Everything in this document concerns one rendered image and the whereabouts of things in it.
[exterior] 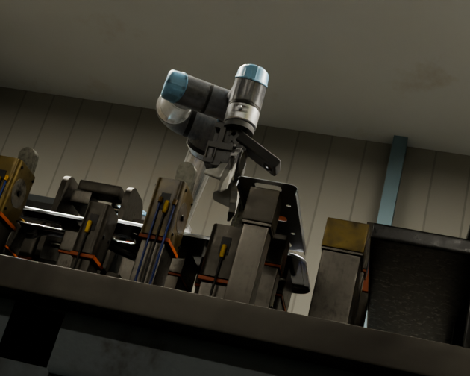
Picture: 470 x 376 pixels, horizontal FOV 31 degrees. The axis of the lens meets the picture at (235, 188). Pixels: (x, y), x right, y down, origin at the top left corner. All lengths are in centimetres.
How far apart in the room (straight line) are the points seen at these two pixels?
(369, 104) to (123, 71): 144
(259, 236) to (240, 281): 8
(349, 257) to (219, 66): 314
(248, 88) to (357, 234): 50
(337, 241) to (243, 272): 31
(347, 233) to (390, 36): 257
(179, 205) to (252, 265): 29
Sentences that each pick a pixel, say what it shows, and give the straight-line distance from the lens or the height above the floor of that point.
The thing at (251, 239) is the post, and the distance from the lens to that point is 133.
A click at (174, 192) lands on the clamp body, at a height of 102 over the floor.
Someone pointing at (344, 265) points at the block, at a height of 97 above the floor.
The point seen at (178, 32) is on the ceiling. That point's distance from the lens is 445.
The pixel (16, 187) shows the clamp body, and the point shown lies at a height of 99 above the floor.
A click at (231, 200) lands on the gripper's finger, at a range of 187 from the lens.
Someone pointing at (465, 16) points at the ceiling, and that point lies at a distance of 390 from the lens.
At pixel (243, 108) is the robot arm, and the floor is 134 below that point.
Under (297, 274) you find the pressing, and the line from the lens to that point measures 174.
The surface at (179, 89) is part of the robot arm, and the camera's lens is 198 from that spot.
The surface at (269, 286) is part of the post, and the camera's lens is 149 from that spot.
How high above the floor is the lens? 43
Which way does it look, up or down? 24 degrees up
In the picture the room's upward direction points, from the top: 16 degrees clockwise
